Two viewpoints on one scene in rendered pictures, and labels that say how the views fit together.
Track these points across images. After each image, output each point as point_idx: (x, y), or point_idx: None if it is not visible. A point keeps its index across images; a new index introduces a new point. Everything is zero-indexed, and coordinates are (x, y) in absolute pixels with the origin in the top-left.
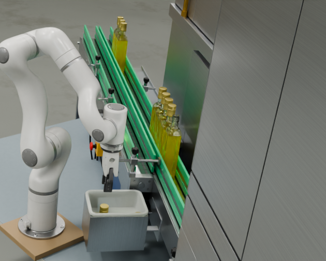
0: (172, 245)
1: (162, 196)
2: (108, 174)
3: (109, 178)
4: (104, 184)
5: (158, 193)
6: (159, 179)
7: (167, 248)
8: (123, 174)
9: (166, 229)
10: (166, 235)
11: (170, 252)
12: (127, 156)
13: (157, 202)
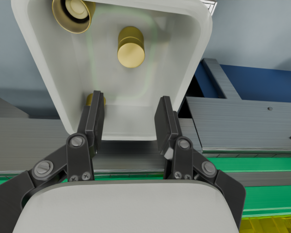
0: None
1: (106, 171)
2: (163, 152)
3: None
4: (89, 122)
5: (125, 165)
6: (159, 177)
7: (29, 122)
8: (241, 122)
9: (48, 141)
10: (41, 134)
11: (10, 124)
12: (273, 155)
13: (126, 146)
